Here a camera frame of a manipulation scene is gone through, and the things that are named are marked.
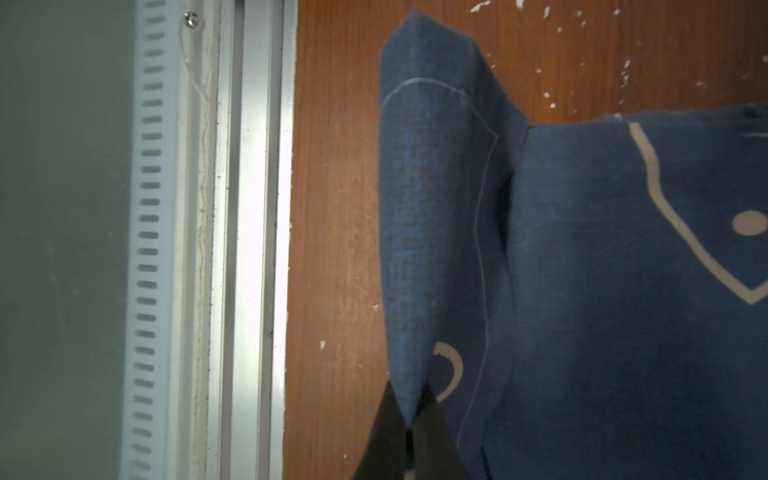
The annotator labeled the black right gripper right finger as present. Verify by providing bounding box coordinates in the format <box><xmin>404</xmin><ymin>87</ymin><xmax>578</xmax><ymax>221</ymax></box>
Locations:
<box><xmin>411</xmin><ymin>386</ymin><xmax>468</xmax><ymax>480</ymax></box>

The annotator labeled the aluminium front rail frame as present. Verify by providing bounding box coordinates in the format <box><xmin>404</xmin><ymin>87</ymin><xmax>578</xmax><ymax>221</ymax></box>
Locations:
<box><xmin>119</xmin><ymin>1</ymin><xmax>298</xmax><ymax>479</ymax></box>

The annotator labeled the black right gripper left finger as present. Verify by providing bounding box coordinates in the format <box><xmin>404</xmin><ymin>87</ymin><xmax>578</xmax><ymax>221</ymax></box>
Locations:
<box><xmin>353</xmin><ymin>382</ymin><xmax>412</xmax><ymax>480</ymax></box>

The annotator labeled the blue printed pillowcase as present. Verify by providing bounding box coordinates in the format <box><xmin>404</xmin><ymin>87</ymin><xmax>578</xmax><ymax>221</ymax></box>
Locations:
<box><xmin>379</xmin><ymin>12</ymin><xmax>767</xmax><ymax>479</ymax></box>

